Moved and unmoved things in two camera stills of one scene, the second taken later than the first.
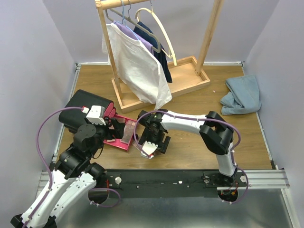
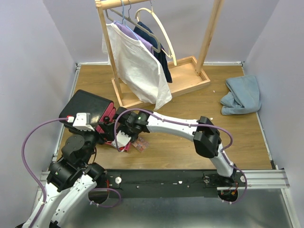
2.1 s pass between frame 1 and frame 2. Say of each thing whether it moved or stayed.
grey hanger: stayed
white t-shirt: stayed
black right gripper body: moved
